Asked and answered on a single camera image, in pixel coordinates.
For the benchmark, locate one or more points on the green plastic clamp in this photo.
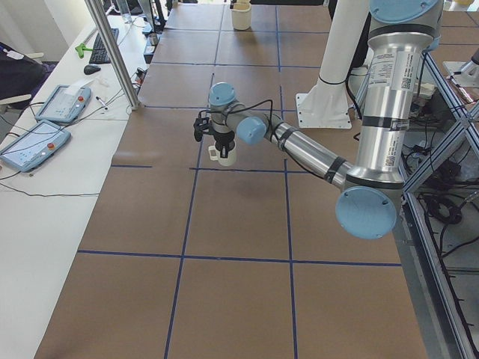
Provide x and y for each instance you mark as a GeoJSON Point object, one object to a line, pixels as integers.
{"type": "Point", "coordinates": [81, 49]}

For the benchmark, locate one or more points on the black marker pen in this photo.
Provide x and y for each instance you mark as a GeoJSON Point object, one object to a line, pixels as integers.
{"type": "Point", "coordinates": [102, 102]}

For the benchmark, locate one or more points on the teach pendant far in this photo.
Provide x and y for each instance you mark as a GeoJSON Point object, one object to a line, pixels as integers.
{"type": "Point", "coordinates": [64, 104]}

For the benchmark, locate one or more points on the teach pendant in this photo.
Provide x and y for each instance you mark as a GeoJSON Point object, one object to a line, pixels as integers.
{"type": "Point", "coordinates": [64, 104]}
{"type": "Point", "coordinates": [34, 147]}

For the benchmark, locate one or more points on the small metal cup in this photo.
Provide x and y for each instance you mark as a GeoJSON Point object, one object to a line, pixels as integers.
{"type": "Point", "coordinates": [153, 39]}

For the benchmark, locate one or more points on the teach pendant near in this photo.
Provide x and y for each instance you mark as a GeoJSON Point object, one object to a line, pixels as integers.
{"type": "Point", "coordinates": [34, 147]}

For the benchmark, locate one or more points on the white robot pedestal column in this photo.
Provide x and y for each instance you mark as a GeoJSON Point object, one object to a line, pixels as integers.
{"type": "Point", "coordinates": [347, 24]}

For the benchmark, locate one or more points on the white ribbed HOME mug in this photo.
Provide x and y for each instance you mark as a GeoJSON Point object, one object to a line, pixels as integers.
{"type": "Point", "coordinates": [227, 161]}

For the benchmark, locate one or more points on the black keyboard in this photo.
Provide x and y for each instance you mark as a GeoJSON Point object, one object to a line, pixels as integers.
{"type": "Point", "coordinates": [99, 54]}

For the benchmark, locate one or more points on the grey aluminium frame post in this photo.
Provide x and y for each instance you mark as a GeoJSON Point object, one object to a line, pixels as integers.
{"type": "Point", "coordinates": [100, 20]}

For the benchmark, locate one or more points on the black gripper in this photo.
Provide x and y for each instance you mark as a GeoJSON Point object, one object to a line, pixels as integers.
{"type": "Point", "coordinates": [221, 140]}

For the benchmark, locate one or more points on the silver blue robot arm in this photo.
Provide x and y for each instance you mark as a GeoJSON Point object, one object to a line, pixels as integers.
{"type": "Point", "coordinates": [397, 33]}

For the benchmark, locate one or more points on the black computer mouse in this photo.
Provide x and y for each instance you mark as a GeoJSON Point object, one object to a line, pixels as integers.
{"type": "Point", "coordinates": [90, 69]}

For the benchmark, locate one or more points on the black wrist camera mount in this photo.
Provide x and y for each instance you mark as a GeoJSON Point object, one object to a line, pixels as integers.
{"type": "Point", "coordinates": [202, 125]}

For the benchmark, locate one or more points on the white cream plastic bin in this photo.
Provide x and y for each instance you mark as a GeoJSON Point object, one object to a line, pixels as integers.
{"type": "Point", "coordinates": [241, 14]}

